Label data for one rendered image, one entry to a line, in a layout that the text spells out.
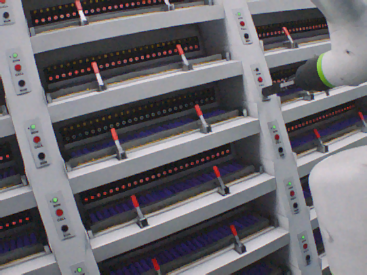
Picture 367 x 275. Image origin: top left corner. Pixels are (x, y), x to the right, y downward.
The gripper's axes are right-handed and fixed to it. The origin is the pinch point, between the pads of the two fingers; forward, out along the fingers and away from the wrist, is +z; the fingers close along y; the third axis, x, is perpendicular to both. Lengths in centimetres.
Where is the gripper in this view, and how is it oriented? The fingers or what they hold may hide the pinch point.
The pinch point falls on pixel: (270, 90)
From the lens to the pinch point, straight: 116.0
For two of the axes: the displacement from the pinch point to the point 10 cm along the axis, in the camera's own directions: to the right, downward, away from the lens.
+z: -3.8, 0.9, 9.2
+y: 8.8, -2.7, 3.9
